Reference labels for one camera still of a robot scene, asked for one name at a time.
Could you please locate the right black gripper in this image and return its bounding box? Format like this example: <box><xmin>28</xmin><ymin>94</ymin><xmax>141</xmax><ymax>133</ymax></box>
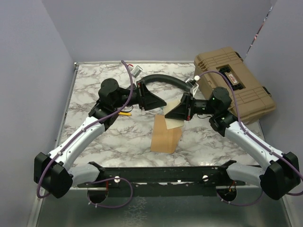
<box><xmin>165</xmin><ymin>92</ymin><xmax>217</xmax><ymax>121</ymax></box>

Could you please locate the brown kraft envelope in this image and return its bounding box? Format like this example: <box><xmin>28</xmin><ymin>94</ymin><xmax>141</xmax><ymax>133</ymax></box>
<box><xmin>150</xmin><ymin>115</ymin><xmax>182</xmax><ymax>154</ymax></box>

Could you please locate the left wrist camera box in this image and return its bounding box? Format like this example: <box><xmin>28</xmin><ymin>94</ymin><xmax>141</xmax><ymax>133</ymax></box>
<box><xmin>128</xmin><ymin>64</ymin><xmax>143</xmax><ymax>83</ymax></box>

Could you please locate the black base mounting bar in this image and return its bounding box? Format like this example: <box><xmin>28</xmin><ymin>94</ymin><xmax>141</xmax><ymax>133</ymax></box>
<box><xmin>85</xmin><ymin>166</ymin><xmax>233</xmax><ymax>197</ymax></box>

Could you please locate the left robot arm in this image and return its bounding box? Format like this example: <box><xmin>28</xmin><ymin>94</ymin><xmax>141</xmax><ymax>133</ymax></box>
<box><xmin>34</xmin><ymin>79</ymin><xmax>167</xmax><ymax>198</ymax></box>

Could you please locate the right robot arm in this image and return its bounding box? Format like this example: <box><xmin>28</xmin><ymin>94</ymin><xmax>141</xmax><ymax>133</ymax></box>
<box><xmin>165</xmin><ymin>87</ymin><xmax>301</xmax><ymax>200</ymax></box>

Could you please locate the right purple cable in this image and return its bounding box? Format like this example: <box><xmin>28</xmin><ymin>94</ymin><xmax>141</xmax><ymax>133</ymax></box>
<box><xmin>194</xmin><ymin>70</ymin><xmax>303</xmax><ymax>206</ymax></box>

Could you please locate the tan plastic tool case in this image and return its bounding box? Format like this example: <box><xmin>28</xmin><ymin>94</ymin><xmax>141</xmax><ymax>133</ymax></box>
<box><xmin>194</xmin><ymin>47</ymin><xmax>276</xmax><ymax>124</ymax></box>

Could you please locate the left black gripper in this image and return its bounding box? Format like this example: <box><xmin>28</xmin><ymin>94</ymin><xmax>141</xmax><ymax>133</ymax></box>
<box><xmin>113</xmin><ymin>82</ymin><xmax>167</xmax><ymax>111</ymax></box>

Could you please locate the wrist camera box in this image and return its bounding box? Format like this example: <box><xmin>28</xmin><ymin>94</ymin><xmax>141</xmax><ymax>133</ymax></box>
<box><xmin>128</xmin><ymin>64</ymin><xmax>143</xmax><ymax>83</ymax></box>
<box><xmin>185</xmin><ymin>75</ymin><xmax>200</xmax><ymax>96</ymax></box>

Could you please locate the yellow utility knife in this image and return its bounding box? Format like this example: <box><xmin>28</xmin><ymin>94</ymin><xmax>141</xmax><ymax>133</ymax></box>
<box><xmin>118</xmin><ymin>112</ymin><xmax>132</xmax><ymax>116</ymax></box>

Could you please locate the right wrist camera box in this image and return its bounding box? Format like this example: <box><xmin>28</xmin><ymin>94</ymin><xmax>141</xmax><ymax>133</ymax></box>
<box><xmin>185</xmin><ymin>75</ymin><xmax>200</xmax><ymax>96</ymax></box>

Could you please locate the black corrugated hose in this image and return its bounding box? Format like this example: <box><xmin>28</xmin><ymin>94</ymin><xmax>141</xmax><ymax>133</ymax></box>
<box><xmin>141</xmin><ymin>74</ymin><xmax>191</xmax><ymax>93</ymax></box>

